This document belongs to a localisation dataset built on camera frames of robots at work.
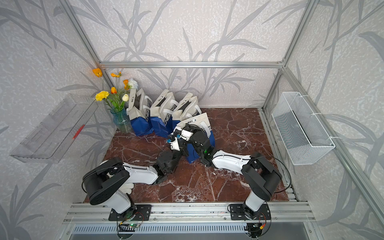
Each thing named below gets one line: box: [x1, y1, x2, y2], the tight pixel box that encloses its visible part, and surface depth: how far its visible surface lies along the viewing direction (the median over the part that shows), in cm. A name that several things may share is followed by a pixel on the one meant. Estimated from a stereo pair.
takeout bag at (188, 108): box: [172, 92, 202, 129], surface depth 89 cm
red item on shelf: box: [72, 124, 86, 140], surface depth 68 cm
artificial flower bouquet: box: [92, 68, 139, 113], surface depth 93 cm
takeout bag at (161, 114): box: [149, 89, 180, 138], surface depth 93 cm
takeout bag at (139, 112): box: [126, 88, 154, 137], surface depth 95 cm
